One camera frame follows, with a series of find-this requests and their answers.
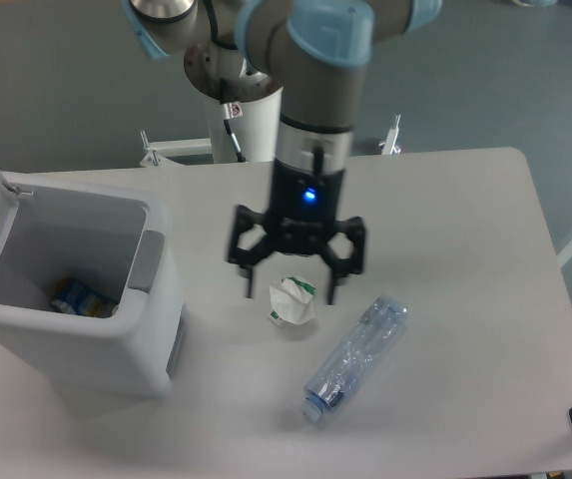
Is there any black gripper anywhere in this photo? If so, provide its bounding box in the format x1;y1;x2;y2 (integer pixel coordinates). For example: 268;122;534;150
224;159;369;306

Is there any white push-top trash can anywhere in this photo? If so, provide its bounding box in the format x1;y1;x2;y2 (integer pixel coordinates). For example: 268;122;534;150
0;170;185;396

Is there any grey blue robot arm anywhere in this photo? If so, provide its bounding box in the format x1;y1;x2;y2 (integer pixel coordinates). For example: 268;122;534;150
123;1;441;288

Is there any crumpled white green paper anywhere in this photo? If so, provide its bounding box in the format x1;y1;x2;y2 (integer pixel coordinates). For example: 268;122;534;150
268;276;316;327

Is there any clear plastic water bottle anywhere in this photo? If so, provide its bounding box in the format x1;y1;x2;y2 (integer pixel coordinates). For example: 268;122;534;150
301;295;409;424

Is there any blue yellow wrapper in bin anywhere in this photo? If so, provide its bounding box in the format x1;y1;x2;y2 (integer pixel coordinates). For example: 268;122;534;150
50;277;119;318

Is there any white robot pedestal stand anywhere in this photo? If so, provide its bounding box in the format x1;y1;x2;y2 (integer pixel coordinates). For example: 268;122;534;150
139;74;402;169

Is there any black cable on pedestal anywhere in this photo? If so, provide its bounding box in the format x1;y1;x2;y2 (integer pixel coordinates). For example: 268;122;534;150
218;79;248;164

